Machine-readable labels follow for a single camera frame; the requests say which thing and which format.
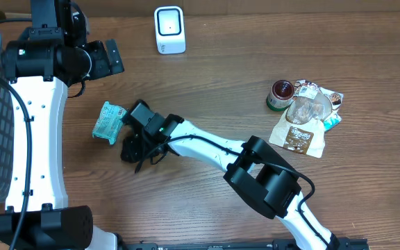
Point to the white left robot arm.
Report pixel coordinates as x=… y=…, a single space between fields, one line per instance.
x=38 y=74

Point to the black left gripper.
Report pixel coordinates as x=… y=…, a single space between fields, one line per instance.
x=105 y=67

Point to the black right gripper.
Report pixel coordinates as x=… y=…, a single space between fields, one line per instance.
x=138 y=154

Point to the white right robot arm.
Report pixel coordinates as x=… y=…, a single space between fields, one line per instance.
x=254 y=170

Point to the white barcode scanner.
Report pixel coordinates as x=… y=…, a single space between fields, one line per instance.
x=170 y=30

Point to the beige paper pouch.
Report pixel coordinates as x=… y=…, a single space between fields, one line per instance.
x=300 y=128

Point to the green wet wipes pack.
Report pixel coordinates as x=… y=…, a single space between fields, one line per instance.
x=109 y=123

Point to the teal tissue pack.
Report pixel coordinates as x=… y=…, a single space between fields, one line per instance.
x=331 y=121

